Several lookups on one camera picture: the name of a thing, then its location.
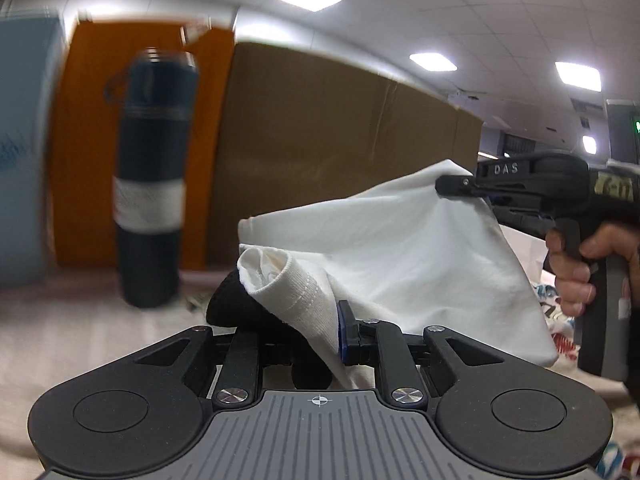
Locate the person's right hand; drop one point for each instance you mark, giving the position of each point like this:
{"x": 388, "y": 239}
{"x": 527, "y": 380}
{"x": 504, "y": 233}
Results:
{"x": 572, "y": 276}

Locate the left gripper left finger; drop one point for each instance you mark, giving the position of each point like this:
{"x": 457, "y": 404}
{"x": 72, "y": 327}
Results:
{"x": 238, "y": 383}

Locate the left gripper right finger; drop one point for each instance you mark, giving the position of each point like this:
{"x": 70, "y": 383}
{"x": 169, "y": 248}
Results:
{"x": 394, "y": 356}

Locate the dark blue thermos bottle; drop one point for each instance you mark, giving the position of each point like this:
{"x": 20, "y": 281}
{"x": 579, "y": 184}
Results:
{"x": 149, "y": 189}

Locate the orange cardboard panel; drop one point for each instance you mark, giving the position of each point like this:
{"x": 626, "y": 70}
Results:
{"x": 84, "y": 133}

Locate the brown cardboard box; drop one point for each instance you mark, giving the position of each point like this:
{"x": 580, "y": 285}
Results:
{"x": 299, "y": 128}

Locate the white and black hoodie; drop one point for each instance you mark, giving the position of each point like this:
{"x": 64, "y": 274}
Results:
{"x": 398, "y": 253}

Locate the light blue foam board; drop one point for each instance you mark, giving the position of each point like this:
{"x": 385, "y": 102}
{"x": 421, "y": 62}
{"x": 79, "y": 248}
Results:
{"x": 32, "y": 52}

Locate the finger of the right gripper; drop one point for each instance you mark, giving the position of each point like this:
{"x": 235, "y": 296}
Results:
{"x": 450, "y": 186}

